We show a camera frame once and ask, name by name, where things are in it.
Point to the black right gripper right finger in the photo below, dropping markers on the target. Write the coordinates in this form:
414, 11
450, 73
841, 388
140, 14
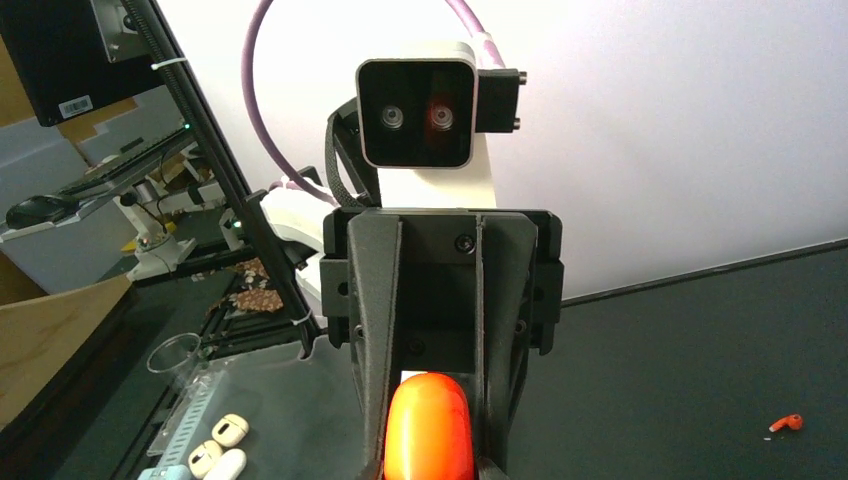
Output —
487, 469

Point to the orange round case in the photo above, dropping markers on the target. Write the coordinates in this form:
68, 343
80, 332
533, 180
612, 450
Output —
428, 431

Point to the light blue box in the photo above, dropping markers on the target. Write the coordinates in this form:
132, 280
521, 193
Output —
173, 472

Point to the orange earbud upper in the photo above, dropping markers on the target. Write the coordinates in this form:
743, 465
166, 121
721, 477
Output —
793, 422

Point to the white open earbud case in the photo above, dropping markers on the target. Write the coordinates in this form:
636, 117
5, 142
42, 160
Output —
227, 433

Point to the white earbud case closed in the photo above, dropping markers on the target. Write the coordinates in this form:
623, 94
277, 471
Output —
229, 466

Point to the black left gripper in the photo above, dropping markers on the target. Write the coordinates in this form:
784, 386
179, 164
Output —
441, 289

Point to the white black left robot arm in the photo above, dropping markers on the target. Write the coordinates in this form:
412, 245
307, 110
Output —
295, 215

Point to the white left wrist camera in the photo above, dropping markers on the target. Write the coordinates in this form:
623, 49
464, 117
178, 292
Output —
417, 111

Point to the light blue slotted cable duct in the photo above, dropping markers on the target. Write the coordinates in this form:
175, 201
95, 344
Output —
189, 422

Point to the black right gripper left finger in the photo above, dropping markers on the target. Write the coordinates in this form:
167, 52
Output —
372, 471

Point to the clear plastic cup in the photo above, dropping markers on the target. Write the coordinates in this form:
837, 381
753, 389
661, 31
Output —
175, 359

